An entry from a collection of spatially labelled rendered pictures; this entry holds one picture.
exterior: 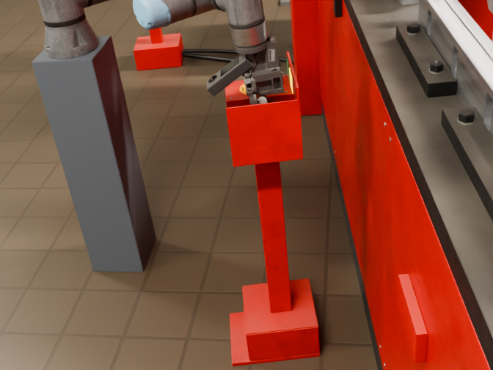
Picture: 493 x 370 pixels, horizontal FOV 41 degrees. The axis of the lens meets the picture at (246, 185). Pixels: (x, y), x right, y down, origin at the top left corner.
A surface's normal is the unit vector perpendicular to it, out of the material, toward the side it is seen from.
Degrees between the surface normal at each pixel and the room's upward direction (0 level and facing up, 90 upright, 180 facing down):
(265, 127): 90
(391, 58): 0
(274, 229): 90
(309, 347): 90
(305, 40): 90
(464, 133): 0
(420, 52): 0
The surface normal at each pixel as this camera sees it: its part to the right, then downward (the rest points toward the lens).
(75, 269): -0.10, -0.83
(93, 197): -0.13, 0.56
